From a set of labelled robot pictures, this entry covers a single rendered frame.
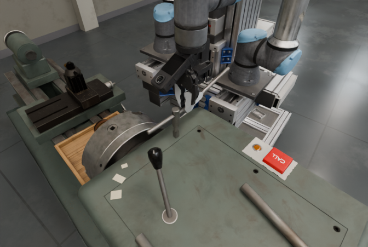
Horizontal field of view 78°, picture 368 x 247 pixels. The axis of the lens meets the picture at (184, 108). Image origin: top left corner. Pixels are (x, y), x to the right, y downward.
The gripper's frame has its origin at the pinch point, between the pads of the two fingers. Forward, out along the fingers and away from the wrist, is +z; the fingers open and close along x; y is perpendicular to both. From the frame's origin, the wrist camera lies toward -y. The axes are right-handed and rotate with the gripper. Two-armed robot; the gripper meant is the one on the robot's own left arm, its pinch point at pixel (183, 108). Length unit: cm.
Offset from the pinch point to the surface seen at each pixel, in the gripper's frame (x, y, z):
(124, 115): 21.3, -8.7, 11.5
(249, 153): -19.6, 7.4, 9.2
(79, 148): 52, -21, 46
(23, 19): 394, 39, 92
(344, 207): -44.3, 9.8, 9.3
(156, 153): -10.0, -18.0, -5.2
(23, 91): 124, -26, 48
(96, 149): 18.0, -22.3, 15.0
